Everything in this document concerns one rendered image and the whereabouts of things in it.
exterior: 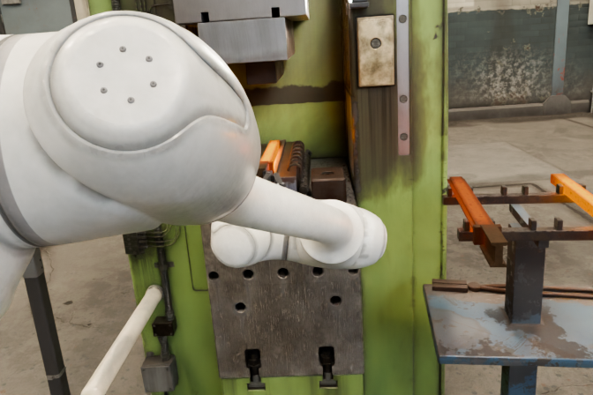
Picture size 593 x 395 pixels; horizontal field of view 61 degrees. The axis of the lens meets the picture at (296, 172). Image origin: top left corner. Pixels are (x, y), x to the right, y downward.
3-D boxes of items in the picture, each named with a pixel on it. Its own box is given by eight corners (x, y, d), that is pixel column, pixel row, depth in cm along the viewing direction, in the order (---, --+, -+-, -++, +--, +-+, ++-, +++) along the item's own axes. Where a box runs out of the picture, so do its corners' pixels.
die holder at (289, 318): (364, 374, 130) (358, 211, 118) (219, 378, 132) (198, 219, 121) (350, 274, 184) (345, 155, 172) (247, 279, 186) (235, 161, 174)
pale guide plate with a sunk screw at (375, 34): (394, 85, 128) (394, 15, 124) (359, 86, 129) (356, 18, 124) (393, 84, 130) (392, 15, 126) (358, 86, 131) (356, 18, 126)
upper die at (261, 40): (288, 60, 116) (284, 17, 113) (201, 65, 117) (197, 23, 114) (295, 53, 156) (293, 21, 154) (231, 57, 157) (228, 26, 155)
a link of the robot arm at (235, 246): (217, 236, 94) (287, 244, 94) (198, 276, 79) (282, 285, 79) (221, 182, 91) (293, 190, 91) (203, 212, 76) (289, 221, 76)
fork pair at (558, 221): (562, 230, 94) (563, 220, 93) (530, 230, 95) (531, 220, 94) (525, 192, 116) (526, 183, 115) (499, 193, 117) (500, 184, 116)
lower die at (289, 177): (297, 205, 125) (296, 173, 123) (218, 210, 126) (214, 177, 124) (302, 164, 165) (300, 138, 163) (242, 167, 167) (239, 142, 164)
